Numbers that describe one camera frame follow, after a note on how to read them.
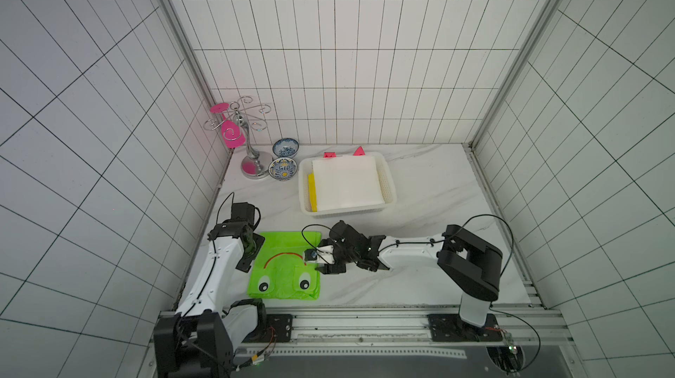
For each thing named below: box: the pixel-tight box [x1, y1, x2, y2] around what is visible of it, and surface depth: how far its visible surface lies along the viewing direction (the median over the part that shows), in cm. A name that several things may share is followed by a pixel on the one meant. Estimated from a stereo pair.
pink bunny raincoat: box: [322, 145, 366, 159], surface depth 104 cm
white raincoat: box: [312, 155, 385, 212], surface depth 101 cm
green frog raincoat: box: [246, 231, 323, 301], surface depth 82 cm
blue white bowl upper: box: [272, 138, 300, 158], surface depth 120 cm
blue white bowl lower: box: [268, 156, 298, 182], surface depth 112 cm
